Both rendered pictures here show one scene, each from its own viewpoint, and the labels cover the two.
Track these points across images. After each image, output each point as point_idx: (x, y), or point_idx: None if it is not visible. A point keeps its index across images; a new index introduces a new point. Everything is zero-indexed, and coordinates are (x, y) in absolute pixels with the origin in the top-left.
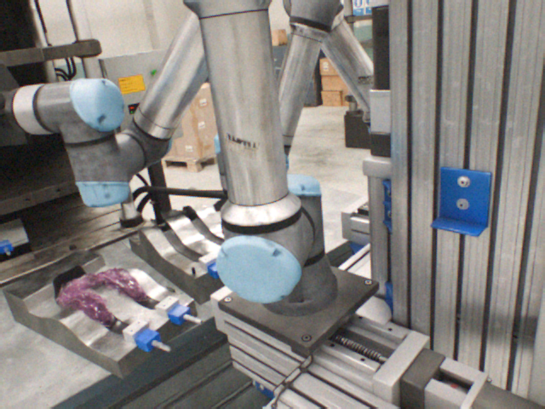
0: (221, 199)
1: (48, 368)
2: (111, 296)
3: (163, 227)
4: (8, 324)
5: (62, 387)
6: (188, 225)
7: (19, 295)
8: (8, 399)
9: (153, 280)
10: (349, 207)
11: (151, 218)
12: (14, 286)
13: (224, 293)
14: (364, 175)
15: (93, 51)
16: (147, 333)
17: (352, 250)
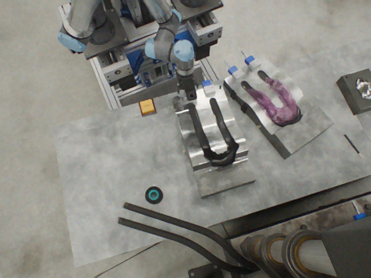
0: (193, 81)
1: (296, 82)
2: (266, 90)
3: (228, 162)
4: (327, 130)
5: (287, 68)
6: (211, 140)
7: (321, 110)
8: (310, 71)
9: (241, 130)
10: (122, 64)
11: None
12: (327, 122)
13: (216, 24)
14: None
15: (294, 231)
16: (249, 60)
17: (132, 69)
